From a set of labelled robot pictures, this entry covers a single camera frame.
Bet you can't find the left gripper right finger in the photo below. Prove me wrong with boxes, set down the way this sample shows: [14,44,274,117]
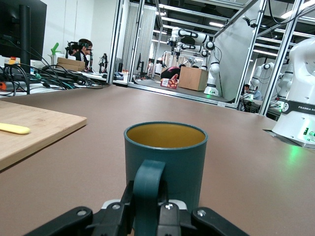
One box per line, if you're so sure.
[157,186,249,236]

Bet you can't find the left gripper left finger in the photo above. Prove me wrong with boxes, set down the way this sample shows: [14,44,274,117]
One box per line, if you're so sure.
[24,181,135,236]

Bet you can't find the teal cup yellow inside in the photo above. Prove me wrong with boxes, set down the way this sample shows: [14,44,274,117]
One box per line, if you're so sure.
[123,121,208,236]

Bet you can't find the brown table cover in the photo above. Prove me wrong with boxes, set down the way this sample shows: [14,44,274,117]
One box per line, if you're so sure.
[0,85,315,236]

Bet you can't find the wooden cutting board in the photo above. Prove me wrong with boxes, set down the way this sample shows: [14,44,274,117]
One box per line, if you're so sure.
[0,100,88,171]

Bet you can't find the black neighbouring table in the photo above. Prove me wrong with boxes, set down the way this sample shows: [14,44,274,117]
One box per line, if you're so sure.
[134,78,237,103]

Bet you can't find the yellow plastic fork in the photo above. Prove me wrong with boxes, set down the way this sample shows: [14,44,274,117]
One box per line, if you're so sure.
[0,122,31,135]

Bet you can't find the red snack box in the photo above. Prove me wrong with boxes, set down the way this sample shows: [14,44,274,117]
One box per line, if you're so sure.
[160,78,179,89]

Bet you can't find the wooden crate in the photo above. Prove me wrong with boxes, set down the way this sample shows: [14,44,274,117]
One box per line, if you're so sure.
[177,66,209,92]

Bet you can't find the bending dark-haired person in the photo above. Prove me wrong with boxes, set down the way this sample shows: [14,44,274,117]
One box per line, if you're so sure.
[161,65,181,80]

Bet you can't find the seated person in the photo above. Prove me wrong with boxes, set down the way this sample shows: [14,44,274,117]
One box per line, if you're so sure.
[242,83,262,101]

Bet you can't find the small black monitor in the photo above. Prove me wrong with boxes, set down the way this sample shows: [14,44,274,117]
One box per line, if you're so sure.
[136,53,146,77]

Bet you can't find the black desk gripper stand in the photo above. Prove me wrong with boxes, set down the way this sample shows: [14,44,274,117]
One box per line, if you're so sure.
[98,53,109,74]

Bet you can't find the cardboard box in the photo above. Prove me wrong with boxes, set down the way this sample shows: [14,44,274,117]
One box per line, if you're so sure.
[56,57,86,72]

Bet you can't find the person wearing headset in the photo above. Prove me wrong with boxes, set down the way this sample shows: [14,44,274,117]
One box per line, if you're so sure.
[65,38,95,72]

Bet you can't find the green plastic object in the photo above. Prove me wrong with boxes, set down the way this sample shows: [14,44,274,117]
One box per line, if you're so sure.
[50,42,61,56]

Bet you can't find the black computer monitor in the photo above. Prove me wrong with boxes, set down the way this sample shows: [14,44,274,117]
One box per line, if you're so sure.
[0,0,47,95]

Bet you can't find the tangled desk cables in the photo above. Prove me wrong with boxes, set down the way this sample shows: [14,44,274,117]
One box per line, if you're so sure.
[0,62,110,97]

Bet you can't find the aluminium cell frame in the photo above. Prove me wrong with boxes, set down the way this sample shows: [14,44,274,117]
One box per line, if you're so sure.
[106,0,315,116]

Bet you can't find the frame-mounted camera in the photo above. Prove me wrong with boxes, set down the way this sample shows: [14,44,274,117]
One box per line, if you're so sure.
[242,15,258,27]

